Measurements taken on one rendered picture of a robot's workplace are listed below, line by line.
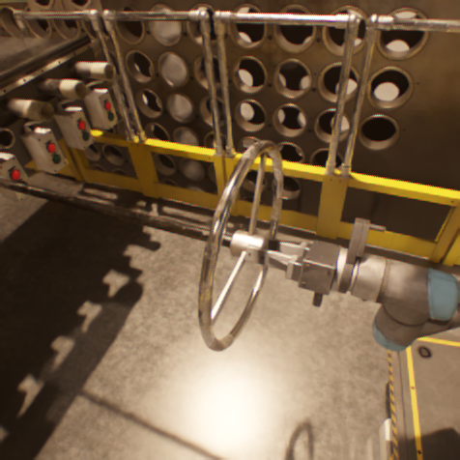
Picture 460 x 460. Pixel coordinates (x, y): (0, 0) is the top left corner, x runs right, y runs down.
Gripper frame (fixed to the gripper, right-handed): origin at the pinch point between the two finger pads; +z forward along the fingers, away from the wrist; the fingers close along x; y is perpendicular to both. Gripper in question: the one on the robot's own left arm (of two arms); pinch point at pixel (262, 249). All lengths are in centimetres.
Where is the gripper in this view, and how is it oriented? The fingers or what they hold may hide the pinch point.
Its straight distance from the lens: 62.7
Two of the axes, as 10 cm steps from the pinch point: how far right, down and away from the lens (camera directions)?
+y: -1.3, 9.5, 2.8
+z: -9.2, -2.3, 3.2
